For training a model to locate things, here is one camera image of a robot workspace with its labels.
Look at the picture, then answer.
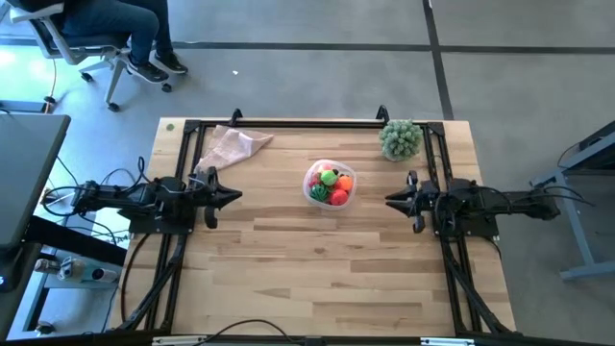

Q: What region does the grey metal table frame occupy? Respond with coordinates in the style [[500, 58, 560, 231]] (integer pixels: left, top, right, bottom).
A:
[[530, 119, 615, 283]]

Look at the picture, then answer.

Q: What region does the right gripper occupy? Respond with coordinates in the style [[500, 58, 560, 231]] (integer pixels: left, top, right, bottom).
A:
[[383, 169, 441, 235]]

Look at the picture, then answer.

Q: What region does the small white device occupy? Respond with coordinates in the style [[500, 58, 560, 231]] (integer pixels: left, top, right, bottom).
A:
[[57, 257, 119, 284]]

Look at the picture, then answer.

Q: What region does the office chair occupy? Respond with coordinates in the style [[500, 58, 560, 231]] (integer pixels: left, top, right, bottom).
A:
[[9, 0, 173, 112]]

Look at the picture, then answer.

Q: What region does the black cable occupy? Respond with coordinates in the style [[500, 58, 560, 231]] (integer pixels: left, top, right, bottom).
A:
[[191, 317, 289, 346]]

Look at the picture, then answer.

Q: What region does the white paper label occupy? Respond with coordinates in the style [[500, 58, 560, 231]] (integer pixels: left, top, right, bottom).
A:
[[90, 210, 132, 249]]

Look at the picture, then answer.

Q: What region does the clear plastic tupperware container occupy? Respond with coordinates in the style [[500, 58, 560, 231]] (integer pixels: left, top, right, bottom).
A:
[[302, 159, 358, 211]]

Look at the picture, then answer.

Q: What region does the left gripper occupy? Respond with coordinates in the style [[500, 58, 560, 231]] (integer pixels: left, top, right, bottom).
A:
[[189, 165, 244, 230]]

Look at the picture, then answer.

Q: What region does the person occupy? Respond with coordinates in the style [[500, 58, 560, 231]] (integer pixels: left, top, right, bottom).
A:
[[18, 0, 189, 84]]

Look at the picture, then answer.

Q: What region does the silver metal bracket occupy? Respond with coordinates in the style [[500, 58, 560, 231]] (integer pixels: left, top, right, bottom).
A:
[[420, 336, 475, 346], [152, 335, 193, 346]]

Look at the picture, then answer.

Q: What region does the beige cloth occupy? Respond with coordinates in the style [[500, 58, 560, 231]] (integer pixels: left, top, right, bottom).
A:
[[195, 124, 275, 172]]

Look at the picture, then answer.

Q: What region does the potted green succulent plant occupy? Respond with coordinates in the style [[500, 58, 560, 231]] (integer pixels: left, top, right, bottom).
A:
[[378, 118, 425, 162]]

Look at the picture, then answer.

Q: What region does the black desk beam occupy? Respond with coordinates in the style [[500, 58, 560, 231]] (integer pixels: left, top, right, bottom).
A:
[[23, 215, 129, 268]]

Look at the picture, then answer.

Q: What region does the grey desk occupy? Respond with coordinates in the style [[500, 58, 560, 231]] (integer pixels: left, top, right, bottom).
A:
[[0, 113, 72, 247]]

